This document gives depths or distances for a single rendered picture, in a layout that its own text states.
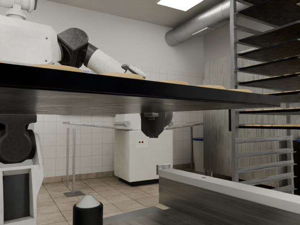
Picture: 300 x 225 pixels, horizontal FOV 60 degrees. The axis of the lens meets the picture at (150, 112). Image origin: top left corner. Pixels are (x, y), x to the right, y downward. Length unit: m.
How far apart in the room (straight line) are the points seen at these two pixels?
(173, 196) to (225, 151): 3.86
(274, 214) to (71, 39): 0.91
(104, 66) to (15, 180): 0.51
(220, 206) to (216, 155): 4.07
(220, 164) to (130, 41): 2.81
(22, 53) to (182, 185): 0.70
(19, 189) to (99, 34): 4.25
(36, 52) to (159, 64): 4.58
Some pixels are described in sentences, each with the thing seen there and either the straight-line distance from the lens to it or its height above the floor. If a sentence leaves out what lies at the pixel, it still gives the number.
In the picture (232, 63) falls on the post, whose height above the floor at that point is 1.36.
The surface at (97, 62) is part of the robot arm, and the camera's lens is 1.06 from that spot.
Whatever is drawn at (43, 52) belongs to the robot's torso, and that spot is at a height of 1.22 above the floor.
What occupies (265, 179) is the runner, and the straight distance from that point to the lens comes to 1.97.
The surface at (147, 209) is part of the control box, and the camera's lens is 0.46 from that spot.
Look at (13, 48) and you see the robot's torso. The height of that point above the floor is 1.22.
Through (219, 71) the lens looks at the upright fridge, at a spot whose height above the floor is 1.83.
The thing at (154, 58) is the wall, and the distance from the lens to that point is 5.41.
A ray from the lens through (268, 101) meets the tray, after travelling 0.37.
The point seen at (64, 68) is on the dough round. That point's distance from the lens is 0.21.
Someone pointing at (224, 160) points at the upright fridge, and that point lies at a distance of 4.33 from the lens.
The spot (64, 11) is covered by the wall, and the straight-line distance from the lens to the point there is 4.97.
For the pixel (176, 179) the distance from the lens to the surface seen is 0.44.
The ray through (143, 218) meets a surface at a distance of 0.42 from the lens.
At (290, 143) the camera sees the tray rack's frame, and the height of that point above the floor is 0.83.
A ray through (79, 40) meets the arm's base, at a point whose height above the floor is 1.30.
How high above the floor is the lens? 0.98
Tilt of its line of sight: 2 degrees up
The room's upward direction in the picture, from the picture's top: straight up
